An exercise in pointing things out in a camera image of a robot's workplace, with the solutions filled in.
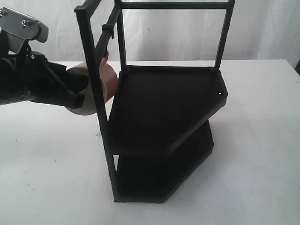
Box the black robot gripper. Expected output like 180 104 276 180
0 52 89 109

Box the pink ceramic mug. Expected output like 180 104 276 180
65 54 118 116

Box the black sliding hook upper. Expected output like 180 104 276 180
102 23 115 39

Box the black two-tier shelf rack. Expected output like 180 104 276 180
75 0 235 203

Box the white backdrop curtain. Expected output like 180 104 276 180
0 0 300 63

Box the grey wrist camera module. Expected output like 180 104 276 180
0 7 49 56

